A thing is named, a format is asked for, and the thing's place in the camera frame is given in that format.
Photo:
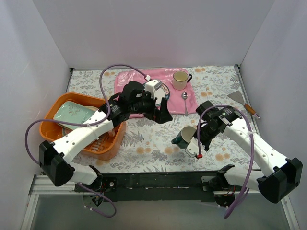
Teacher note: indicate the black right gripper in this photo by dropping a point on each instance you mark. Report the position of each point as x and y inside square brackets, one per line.
[200, 140]

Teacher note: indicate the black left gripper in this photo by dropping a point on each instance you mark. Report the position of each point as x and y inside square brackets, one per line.
[156, 110]

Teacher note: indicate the dark green mug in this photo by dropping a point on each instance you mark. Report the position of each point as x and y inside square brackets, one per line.
[184, 137]

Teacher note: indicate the cream and pink branch plate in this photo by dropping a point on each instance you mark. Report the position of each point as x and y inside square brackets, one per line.
[90, 111]

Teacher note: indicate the pink mug purple inside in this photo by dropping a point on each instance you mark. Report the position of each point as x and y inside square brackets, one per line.
[112, 133]

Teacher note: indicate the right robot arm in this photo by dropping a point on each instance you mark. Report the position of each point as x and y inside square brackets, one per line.
[274, 187]

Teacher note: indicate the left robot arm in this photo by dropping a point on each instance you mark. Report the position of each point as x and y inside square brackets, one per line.
[55, 158]

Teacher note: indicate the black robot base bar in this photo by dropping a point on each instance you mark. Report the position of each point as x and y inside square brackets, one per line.
[165, 186]

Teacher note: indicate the orange plastic bin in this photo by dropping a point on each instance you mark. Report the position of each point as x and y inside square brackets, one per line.
[103, 149]

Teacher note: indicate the white plate green rim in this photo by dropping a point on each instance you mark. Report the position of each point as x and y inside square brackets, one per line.
[163, 92]

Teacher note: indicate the metal spoon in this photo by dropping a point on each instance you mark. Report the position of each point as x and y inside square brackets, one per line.
[184, 97]

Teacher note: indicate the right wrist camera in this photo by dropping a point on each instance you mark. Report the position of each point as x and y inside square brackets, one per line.
[193, 150]

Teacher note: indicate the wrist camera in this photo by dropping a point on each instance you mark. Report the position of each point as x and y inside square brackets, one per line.
[152, 85]
[193, 150]

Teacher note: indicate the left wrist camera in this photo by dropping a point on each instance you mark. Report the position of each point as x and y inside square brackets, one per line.
[152, 85]

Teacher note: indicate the cream mug black handle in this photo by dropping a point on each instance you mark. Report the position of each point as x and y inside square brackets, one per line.
[180, 79]

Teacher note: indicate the wooden handled metal spatula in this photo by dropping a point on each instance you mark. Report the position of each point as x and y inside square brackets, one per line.
[237, 96]

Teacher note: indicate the aluminium frame rail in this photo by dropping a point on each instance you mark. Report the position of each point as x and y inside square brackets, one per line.
[262, 150]

